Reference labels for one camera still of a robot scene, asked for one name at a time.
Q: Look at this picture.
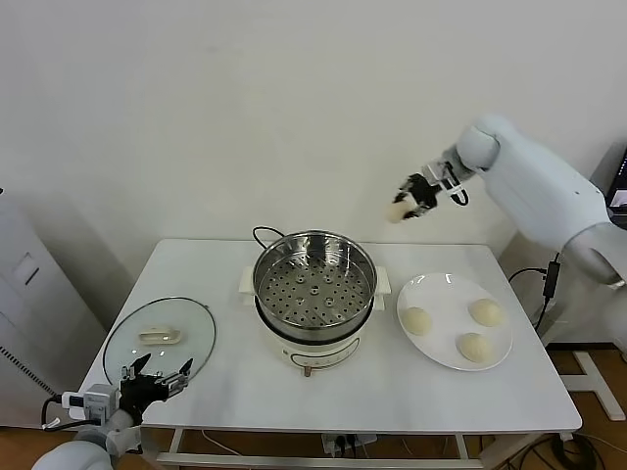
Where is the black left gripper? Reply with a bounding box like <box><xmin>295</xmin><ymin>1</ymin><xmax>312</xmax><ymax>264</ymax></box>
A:
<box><xmin>119</xmin><ymin>354</ymin><xmax>195</xmax><ymax>423</ymax></box>

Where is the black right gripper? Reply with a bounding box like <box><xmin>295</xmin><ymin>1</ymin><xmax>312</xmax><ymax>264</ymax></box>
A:
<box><xmin>391</xmin><ymin>171</ymin><xmax>442</xmax><ymax>222</ymax></box>

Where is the white steamed baozi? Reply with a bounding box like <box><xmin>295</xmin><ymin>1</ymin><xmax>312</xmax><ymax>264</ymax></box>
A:
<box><xmin>402</xmin><ymin>306</ymin><xmax>433</xmax><ymax>337</ymax></box>
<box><xmin>468</xmin><ymin>297</ymin><xmax>504</xmax><ymax>327</ymax></box>
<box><xmin>385</xmin><ymin>201</ymin><xmax>415</xmax><ymax>225</ymax></box>
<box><xmin>456</xmin><ymin>332</ymin><xmax>492</xmax><ymax>364</ymax></box>

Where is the glass lid with cream handle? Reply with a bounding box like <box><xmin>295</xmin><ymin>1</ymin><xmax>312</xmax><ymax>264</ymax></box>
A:
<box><xmin>102</xmin><ymin>296</ymin><xmax>217</xmax><ymax>399</ymax></box>

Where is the stainless steel steamer basket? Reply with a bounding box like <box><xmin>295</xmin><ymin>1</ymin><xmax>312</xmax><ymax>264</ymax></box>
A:
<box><xmin>252</xmin><ymin>230</ymin><xmax>378</xmax><ymax>339</ymax></box>

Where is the white round plate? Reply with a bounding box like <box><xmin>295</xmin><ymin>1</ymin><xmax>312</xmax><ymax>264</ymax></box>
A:
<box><xmin>395</xmin><ymin>272</ymin><xmax>514</xmax><ymax>372</ymax></box>

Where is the light grey cabinet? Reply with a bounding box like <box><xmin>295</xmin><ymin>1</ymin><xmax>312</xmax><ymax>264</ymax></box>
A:
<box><xmin>0</xmin><ymin>188</ymin><xmax>107</xmax><ymax>432</ymax></box>

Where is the black power adapter box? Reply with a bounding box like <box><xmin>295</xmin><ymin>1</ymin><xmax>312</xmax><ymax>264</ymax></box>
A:
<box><xmin>542</xmin><ymin>261</ymin><xmax>562</xmax><ymax>299</ymax></box>

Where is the cream electric cooker base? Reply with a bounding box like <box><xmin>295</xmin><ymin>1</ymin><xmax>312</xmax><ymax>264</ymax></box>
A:
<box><xmin>238</xmin><ymin>263</ymin><xmax>393</xmax><ymax>379</ymax></box>

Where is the white power strip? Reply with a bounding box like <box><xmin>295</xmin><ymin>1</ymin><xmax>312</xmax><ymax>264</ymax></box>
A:
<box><xmin>320</xmin><ymin>433</ymin><xmax>378</xmax><ymax>459</ymax></box>

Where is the dark laptop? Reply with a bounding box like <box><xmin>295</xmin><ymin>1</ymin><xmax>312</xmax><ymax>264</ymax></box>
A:
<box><xmin>604</xmin><ymin>146</ymin><xmax>627</xmax><ymax>212</ymax></box>

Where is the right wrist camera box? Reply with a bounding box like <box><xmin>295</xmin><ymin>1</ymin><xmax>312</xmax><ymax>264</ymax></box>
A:
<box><xmin>421</xmin><ymin>159</ymin><xmax>466</xmax><ymax>197</ymax></box>

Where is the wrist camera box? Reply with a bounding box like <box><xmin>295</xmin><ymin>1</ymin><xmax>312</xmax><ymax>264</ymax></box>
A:
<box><xmin>62</xmin><ymin>384</ymin><xmax>121</xmax><ymax>422</ymax></box>
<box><xmin>421</xmin><ymin>159</ymin><xmax>466</xmax><ymax>197</ymax></box>

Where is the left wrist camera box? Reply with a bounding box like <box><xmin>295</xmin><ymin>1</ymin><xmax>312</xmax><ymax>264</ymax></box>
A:
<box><xmin>62</xmin><ymin>384</ymin><xmax>121</xmax><ymax>422</ymax></box>

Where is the black left camera cable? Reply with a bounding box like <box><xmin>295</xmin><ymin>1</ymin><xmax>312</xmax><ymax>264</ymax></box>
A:
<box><xmin>41</xmin><ymin>395</ymin><xmax>68</xmax><ymax>435</ymax></box>

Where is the white table frame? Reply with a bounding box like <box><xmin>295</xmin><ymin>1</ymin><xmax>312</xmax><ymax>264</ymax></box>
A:
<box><xmin>105</xmin><ymin>424</ymin><xmax>574</xmax><ymax>470</ymax></box>

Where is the black cooker power cord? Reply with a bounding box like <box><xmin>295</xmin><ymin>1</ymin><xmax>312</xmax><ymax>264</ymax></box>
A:
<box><xmin>252</xmin><ymin>224</ymin><xmax>288</xmax><ymax>249</ymax></box>

